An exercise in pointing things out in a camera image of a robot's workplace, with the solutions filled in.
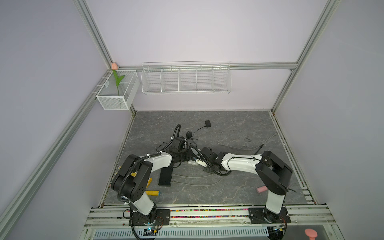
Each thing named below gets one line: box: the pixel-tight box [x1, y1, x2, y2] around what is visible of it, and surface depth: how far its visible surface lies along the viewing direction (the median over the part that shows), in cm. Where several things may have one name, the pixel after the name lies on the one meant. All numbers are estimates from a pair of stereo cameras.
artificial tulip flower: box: [111, 62, 125, 97], surface depth 92 cm
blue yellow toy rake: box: [145, 190, 161, 196], surface depth 82 cm
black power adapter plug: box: [186, 131, 192, 140], surface depth 104 cm
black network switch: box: [158, 164, 174, 187], surface depth 88 cm
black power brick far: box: [202, 120, 212, 128], surface depth 114 cm
